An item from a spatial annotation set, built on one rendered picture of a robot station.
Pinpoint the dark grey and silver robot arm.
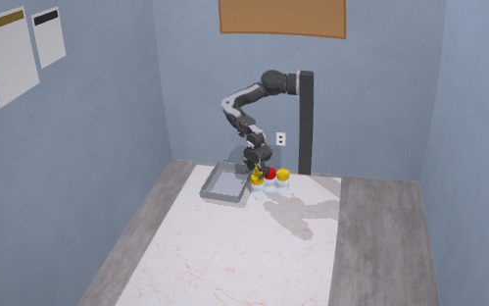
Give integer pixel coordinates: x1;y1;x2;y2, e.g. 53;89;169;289
221;70;300;148

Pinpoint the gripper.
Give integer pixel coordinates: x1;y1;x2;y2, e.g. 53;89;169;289
243;142;272;179

